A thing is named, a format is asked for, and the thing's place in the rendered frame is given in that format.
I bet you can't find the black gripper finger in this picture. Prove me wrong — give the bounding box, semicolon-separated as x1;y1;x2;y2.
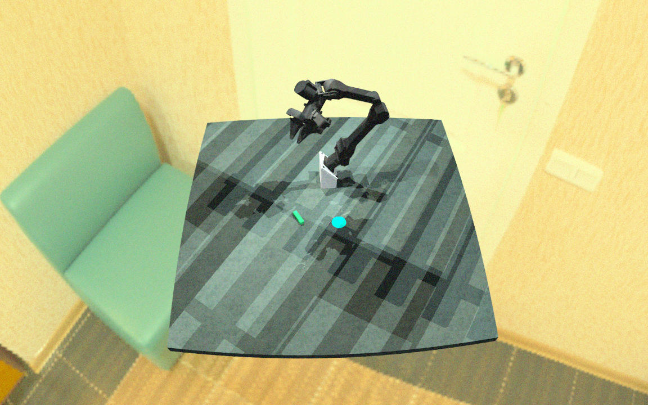
297;126;316;144
290;118;305;140

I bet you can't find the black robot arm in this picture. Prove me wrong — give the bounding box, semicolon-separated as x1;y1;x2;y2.
294;79;390;172

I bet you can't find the cyan circle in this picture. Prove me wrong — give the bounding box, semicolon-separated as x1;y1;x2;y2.
332;217;346;228

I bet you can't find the green rectangular post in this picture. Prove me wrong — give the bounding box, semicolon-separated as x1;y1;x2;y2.
293;211;304;225

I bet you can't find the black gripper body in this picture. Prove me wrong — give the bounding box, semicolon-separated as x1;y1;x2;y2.
286;102;323;134

